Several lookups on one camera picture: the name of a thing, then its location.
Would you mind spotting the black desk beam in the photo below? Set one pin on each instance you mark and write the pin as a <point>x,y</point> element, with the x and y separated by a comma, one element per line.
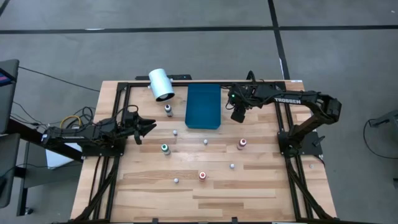
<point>25,130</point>

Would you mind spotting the orange food colouring bottle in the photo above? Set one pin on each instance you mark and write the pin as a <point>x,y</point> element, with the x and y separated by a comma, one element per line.
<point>202,175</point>

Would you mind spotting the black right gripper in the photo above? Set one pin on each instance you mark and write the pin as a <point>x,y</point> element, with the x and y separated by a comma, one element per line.
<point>241,95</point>

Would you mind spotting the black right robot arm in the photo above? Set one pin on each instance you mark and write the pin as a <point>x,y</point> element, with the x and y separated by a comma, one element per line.
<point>289,100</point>

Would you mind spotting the grey floor device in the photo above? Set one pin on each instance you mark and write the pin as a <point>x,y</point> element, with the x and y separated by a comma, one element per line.
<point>387,118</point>

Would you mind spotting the green food colouring bottle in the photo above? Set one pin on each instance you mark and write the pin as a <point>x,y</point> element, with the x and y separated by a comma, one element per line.
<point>165,148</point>

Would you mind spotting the dark grey desk panel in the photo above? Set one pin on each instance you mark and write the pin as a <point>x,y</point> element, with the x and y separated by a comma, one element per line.
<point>7,171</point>

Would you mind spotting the blue plastic bin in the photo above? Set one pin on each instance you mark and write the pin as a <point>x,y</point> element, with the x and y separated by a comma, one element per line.
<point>203,105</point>

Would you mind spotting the white spot lamp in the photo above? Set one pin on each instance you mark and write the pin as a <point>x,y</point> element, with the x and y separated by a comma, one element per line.
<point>160,82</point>

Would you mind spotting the black aluminium table frame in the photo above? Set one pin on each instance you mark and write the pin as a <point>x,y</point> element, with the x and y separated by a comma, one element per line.
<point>136,84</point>

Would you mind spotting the dark grey monitor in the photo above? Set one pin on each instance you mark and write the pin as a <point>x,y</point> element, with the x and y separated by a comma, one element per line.
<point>7,99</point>

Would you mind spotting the red food colouring bottle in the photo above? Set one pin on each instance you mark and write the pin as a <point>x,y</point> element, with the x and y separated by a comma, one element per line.
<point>241,143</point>

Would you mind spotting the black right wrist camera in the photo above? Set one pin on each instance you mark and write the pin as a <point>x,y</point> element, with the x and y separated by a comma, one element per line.
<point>238,115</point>

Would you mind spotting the black power strip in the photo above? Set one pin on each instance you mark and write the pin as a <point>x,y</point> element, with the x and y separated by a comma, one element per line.
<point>180,76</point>

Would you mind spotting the black food colouring bottle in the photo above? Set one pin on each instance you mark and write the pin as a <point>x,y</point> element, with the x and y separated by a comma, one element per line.
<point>168,109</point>

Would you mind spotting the black table clamp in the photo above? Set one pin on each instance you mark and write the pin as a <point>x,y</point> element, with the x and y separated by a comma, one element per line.
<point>155,221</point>
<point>234,220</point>

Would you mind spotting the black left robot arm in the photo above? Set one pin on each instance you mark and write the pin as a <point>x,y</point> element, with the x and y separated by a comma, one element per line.
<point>77,133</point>

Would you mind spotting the white paper sheet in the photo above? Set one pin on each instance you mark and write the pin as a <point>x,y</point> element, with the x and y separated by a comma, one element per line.
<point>60,157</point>

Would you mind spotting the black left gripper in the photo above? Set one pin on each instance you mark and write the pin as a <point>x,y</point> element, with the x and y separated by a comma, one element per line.
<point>132,124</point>

